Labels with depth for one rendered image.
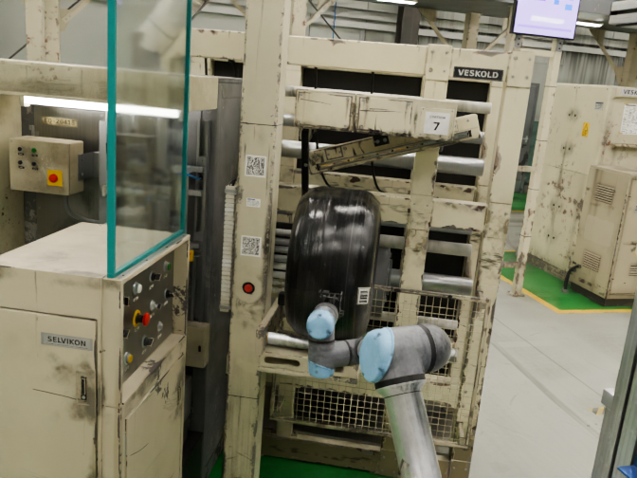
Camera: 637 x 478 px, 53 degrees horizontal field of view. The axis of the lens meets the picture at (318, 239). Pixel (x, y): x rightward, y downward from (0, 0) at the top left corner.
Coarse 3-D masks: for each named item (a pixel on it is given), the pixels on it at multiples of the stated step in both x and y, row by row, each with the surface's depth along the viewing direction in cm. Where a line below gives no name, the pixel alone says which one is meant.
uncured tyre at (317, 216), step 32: (320, 192) 224; (352, 192) 225; (320, 224) 212; (352, 224) 211; (288, 256) 213; (320, 256) 208; (352, 256) 207; (288, 288) 214; (320, 288) 209; (352, 288) 208; (288, 320) 224; (352, 320) 214
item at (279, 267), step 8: (280, 224) 282; (288, 224) 281; (280, 232) 269; (288, 232) 269; (280, 240) 269; (288, 240) 269; (280, 248) 271; (280, 256) 271; (280, 264) 273; (280, 272) 273; (272, 280) 275; (272, 288) 275; (280, 288) 275
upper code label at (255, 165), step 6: (246, 156) 222; (252, 156) 222; (258, 156) 222; (264, 156) 222; (246, 162) 223; (252, 162) 223; (258, 162) 222; (264, 162) 222; (246, 168) 223; (252, 168) 223; (258, 168) 223; (264, 168) 222; (246, 174) 224; (252, 174) 224; (258, 174) 223; (264, 174) 223
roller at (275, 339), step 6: (270, 336) 229; (276, 336) 229; (282, 336) 229; (288, 336) 229; (294, 336) 229; (300, 336) 229; (270, 342) 229; (276, 342) 229; (282, 342) 228; (288, 342) 228; (294, 342) 228; (300, 342) 227; (306, 342) 227; (300, 348) 229; (306, 348) 228
